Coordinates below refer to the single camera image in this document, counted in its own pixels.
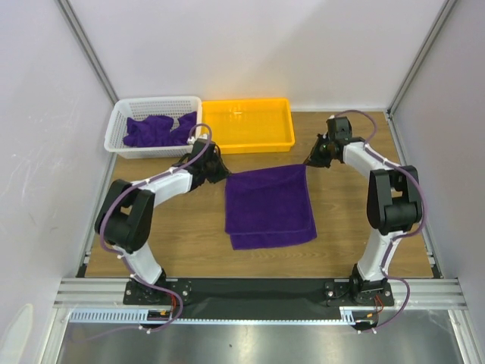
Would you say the yellow plastic tray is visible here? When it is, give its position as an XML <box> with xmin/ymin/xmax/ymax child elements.
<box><xmin>202</xmin><ymin>98</ymin><xmax>296</xmax><ymax>155</ymax></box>

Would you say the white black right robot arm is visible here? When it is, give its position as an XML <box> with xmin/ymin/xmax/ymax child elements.
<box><xmin>305</xmin><ymin>112</ymin><xmax>425</xmax><ymax>306</ymax></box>

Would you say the white slotted cable duct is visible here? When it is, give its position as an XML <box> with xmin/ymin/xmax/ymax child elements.
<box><xmin>69</xmin><ymin>307</ymin><xmax>374</xmax><ymax>326</ymax></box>

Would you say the aluminium frame rail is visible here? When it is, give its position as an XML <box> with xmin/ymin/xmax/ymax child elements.
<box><xmin>54</xmin><ymin>278</ymin><xmax>468</xmax><ymax>310</ymax></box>

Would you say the purple towel in basket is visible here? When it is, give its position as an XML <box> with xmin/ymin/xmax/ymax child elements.
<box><xmin>123</xmin><ymin>111</ymin><xmax>197</xmax><ymax>148</ymax></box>

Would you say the purple towel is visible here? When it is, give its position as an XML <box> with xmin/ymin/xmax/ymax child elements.
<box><xmin>225</xmin><ymin>164</ymin><xmax>318</xmax><ymax>250</ymax></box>
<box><xmin>123</xmin><ymin>111</ymin><xmax>197</xmax><ymax>148</ymax></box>

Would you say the white perforated plastic basket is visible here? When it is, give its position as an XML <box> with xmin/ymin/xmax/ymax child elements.
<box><xmin>104</xmin><ymin>96</ymin><xmax>202</xmax><ymax>159</ymax></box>

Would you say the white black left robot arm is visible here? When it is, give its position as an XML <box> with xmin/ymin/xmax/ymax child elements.
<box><xmin>94</xmin><ymin>138</ymin><xmax>230</xmax><ymax>303</ymax></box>

